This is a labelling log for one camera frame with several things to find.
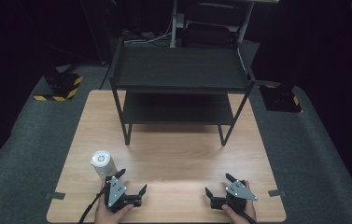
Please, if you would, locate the person's left hand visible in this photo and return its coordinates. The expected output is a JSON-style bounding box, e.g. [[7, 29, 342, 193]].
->
[[93, 179, 135, 224]]

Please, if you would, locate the white floor cable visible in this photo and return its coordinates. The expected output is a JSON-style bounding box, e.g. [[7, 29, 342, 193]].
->
[[122, 18, 174, 45]]

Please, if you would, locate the black two-tier metal shelf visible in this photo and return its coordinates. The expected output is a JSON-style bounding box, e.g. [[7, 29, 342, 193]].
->
[[108, 36, 257, 147]]

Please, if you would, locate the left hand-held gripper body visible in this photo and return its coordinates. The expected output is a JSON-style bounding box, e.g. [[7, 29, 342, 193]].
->
[[105, 175, 143, 213]]

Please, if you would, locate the white metal desk frame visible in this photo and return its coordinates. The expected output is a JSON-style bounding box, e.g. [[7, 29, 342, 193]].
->
[[169, 0, 280, 49]]

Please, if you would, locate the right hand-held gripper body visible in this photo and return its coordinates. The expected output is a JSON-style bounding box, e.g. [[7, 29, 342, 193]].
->
[[209, 178, 259, 216]]

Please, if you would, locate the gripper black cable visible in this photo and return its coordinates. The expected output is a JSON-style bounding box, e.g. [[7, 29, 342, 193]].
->
[[77, 185, 110, 224], [226, 199, 258, 224]]

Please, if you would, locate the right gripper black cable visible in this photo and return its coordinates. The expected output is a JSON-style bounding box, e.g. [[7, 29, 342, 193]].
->
[[226, 199, 258, 224]]

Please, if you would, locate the black floor cable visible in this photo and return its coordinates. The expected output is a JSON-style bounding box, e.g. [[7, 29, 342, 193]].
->
[[99, 61, 113, 91]]

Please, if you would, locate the white cylindrical tumbler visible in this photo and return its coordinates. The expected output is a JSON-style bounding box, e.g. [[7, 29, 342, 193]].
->
[[90, 150, 120, 181]]

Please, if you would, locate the grey tape strip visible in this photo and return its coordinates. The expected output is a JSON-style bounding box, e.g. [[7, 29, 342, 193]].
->
[[268, 189, 287, 198], [45, 191, 67, 201]]

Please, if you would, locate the black yellow-striped stand base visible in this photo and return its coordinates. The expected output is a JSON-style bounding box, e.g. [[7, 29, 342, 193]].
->
[[32, 71, 84, 103], [259, 83, 303, 113]]

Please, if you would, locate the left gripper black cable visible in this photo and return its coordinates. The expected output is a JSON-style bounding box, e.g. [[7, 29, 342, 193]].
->
[[77, 185, 110, 224]]

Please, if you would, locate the person's right hand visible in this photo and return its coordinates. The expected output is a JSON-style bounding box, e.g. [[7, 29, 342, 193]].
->
[[221, 180, 258, 224]]

